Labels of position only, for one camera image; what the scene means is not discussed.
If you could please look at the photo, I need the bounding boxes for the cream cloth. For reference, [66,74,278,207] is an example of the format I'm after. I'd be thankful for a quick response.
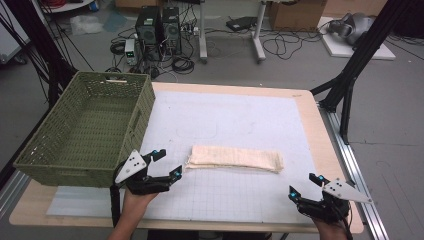
[185,144,285,174]

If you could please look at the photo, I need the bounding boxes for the large cardboard box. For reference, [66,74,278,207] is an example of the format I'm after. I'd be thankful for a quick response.
[268,0,328,33]

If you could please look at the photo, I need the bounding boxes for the slim black computer tower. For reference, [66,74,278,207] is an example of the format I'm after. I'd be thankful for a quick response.
[161,6,183,56]

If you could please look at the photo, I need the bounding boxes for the white power strip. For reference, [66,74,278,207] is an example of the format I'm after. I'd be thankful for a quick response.
[181,25,201,36]

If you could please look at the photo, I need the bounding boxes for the blue sheet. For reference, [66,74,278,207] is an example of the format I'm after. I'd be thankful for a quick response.
[102,12,129,34]

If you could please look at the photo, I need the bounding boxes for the large black computer tower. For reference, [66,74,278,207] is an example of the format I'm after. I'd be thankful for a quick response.
[134,5,162,63]

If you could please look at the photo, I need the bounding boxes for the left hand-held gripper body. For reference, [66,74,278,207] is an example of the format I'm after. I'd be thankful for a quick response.
[113,149,174,196]

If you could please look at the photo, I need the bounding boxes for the white desk leg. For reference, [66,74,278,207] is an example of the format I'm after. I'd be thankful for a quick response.
[197,0,209,64]
[251,0,268,64]

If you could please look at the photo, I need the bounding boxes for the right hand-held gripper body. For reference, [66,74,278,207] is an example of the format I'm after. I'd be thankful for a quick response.
[296,178,374,224]

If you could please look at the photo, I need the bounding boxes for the person's left hand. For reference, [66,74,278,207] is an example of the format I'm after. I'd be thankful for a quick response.
[122,188,160,213]

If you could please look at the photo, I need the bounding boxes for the black metal stand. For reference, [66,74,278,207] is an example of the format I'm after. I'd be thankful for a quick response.
[0,0,78,108]
[309,0,424,146]

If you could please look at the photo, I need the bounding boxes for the aluminium rail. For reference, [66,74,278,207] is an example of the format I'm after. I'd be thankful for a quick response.
[319,102,390,240]
[0,169,32,219]

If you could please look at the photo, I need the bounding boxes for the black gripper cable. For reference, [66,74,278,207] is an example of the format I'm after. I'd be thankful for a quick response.
[342,204,354,240]
[109,166,122,228]

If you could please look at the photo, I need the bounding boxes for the coiled black cable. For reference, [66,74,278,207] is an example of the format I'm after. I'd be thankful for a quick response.
[171,55,196,76]

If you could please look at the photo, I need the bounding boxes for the loose black floor cables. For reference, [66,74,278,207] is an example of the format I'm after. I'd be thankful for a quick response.
[261,30,324,62]

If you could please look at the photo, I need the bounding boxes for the grey rounded machine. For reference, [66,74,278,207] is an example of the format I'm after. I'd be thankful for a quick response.
[327,12,376,46]

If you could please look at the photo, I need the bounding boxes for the white grid mat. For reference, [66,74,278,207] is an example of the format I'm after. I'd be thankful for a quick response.
[46,90,324,224]

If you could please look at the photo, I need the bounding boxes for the small cardboard box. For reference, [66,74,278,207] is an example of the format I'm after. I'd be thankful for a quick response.
[114,0,165,10]

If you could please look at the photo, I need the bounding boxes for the small grey power supply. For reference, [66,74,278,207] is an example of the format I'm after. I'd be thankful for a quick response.
[124,38,139,66]

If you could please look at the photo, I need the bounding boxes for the flat black device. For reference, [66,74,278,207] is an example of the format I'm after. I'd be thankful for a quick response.
[225,16,259,33]

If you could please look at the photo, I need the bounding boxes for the person's right hand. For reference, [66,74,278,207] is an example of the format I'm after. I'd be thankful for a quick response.
[312,217,350,236]

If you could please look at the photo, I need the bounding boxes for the white round table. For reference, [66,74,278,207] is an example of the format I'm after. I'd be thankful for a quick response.
[39,0,96,15]

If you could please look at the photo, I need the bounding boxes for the clear plastic bag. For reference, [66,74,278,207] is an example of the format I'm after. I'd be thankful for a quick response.
[69,14,105,36]

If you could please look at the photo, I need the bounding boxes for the green woven basket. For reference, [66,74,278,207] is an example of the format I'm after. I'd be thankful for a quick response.
[13,70,157,189]

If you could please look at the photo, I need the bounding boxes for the white floor board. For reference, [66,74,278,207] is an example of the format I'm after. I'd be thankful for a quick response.
[317,16,397,61]

